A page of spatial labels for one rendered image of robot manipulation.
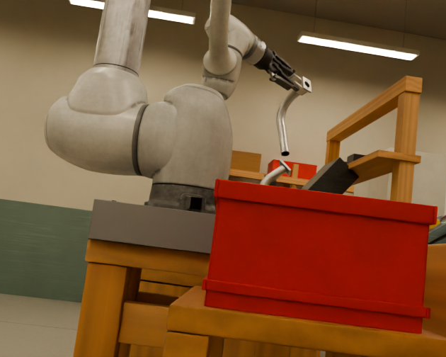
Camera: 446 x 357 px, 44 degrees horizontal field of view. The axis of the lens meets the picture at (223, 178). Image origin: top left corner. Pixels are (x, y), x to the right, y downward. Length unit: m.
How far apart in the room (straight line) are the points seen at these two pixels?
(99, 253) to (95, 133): 0.27
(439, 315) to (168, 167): 0.58
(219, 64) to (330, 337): 1.24
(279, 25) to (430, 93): 2.55
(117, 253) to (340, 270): 0.53
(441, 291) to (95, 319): 0.57
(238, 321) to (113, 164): 0.69
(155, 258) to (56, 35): 7.57
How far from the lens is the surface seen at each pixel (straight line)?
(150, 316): 1.00
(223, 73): 1.67
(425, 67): 9.13
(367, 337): 0.52
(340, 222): 0.53
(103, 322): 0.99
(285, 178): 7.33
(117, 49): 1.21
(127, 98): 1.15
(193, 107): 1.09
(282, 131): 1.96
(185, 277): 1.57
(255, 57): 1.84
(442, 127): 8.99
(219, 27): 1.59
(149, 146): 1.09
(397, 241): 0.55
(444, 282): 0.74
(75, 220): 7.82
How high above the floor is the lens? 0.85
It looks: 8 degrees up
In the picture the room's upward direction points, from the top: 7 degrees clockwise
